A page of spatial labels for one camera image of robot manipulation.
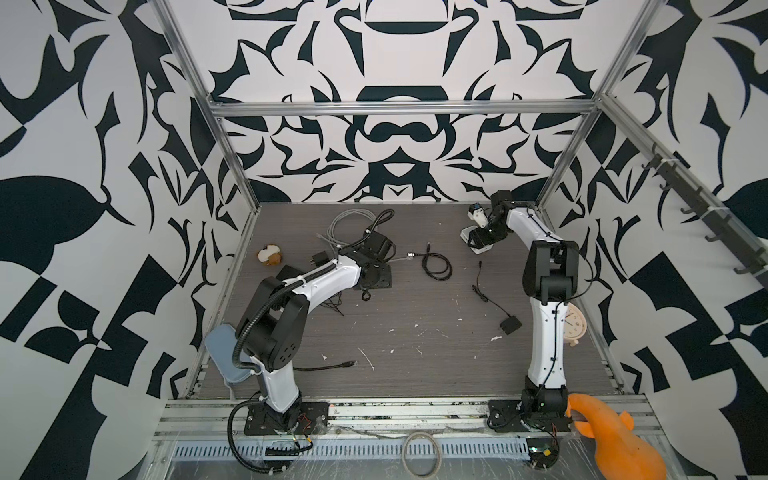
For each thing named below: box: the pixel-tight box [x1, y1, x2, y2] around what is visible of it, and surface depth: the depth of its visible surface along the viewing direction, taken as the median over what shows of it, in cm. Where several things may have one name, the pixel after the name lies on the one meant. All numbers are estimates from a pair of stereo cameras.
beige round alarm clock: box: [563, 302, 587, 347], surface depth 89 cm
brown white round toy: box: [256, 244, 283, 266], surface depth 104 cm
